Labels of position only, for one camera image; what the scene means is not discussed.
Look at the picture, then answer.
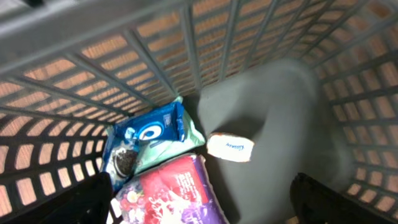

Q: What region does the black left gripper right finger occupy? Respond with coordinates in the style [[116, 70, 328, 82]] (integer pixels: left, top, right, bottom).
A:
[[290, 173, 394, 224]]

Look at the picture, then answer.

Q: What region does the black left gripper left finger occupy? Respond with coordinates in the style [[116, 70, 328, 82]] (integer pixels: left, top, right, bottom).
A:
[[5, 172, 113, 224]]

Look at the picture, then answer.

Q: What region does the blue Oreo cookie pack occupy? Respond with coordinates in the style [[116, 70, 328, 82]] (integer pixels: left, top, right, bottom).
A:
[[101, 101, 185, 192]]

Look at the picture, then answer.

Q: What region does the mint green snack pack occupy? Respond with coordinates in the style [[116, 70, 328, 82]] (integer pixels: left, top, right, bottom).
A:
[[133, 96, 205, 175]]

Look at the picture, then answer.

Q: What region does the small orange tissue packet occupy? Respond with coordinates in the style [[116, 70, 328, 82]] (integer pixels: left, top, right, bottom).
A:
[[206, 133, 255, 162]]

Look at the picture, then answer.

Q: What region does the red purple tissue pack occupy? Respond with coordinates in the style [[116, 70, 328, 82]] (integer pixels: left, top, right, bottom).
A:
[[116, 154, 228, 224]]

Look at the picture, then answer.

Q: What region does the grey plastic shopping basket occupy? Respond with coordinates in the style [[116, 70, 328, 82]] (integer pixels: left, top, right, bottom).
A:
[[1, 0, 397, 223]]

